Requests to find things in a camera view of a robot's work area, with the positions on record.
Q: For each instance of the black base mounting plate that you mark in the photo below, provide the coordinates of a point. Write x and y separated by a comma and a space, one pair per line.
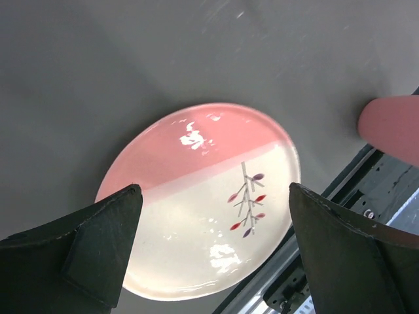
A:
374, 185

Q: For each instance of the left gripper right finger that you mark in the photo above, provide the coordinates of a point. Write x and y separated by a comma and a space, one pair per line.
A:
353, 264

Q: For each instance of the pink plastic cup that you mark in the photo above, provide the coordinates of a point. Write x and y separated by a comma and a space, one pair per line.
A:
390, 124

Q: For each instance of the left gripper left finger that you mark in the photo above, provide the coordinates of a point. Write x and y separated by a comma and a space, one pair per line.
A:
75, 264

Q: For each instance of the pink cream floral plate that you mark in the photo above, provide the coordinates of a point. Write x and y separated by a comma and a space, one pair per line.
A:
215, 183

